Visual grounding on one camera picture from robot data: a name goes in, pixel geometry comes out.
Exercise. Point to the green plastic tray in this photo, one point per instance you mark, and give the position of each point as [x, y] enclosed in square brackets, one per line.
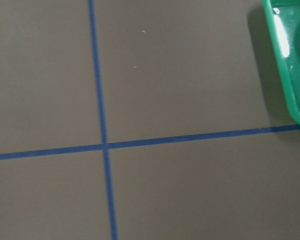
[283, 22]

